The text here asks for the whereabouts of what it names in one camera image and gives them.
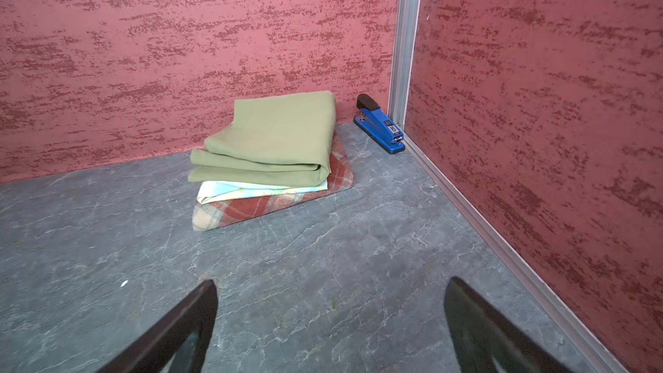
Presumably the red plaid skirt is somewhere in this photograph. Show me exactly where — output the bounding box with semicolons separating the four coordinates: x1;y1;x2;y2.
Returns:
193;133;355;231

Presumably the floral pastel skirt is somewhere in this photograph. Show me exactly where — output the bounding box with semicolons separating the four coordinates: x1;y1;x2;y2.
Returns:
197;181;328;205

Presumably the olive green skirt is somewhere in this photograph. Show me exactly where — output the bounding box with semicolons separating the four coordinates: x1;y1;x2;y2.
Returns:
188;91;336;188

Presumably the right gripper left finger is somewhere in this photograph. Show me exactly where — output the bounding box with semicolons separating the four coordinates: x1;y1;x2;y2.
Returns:
100;280;219;372

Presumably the blue clamp tool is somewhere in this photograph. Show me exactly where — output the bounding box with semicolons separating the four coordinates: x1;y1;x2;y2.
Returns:
353;93;405;154

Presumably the right aluminium corner post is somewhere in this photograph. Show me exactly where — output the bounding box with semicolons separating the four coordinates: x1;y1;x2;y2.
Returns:
388;0;421;130

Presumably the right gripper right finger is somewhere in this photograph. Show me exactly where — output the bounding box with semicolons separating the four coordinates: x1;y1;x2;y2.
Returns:
444;276;569;372

